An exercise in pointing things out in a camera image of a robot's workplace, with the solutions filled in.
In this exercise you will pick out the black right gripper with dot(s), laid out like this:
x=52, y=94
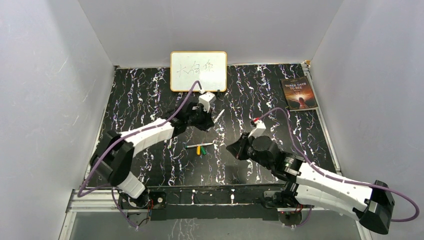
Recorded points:
x=238, y=147

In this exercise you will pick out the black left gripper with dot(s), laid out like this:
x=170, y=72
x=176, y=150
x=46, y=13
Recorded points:
x=208, y=121

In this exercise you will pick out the white pen red tip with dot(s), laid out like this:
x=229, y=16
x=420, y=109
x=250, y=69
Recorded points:
x=218, y=116

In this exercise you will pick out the green pen cap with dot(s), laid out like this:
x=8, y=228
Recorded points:
x=203, y=150

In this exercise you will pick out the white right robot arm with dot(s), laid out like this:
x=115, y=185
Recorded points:
x=369, y=204

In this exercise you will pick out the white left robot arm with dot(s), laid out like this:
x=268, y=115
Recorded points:
x=114, y=154

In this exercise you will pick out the white pen lower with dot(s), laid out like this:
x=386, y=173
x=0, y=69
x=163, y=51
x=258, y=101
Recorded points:
x=198, y=145

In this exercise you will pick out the white dry-erase board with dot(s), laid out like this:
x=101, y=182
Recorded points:
x=207, y=67

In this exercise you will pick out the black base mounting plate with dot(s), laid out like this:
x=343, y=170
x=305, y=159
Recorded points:
x=235, y=201

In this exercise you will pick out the dark Three Days book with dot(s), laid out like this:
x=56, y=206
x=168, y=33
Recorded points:
x=299, y=94

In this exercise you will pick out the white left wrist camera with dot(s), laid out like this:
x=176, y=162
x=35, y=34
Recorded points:
x=207, y=99

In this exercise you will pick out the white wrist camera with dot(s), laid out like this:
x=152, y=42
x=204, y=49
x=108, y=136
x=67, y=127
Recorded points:
x=258, y=128
x=207, y=99

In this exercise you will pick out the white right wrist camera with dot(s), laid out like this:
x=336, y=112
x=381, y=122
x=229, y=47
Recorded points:
x=258, y=128

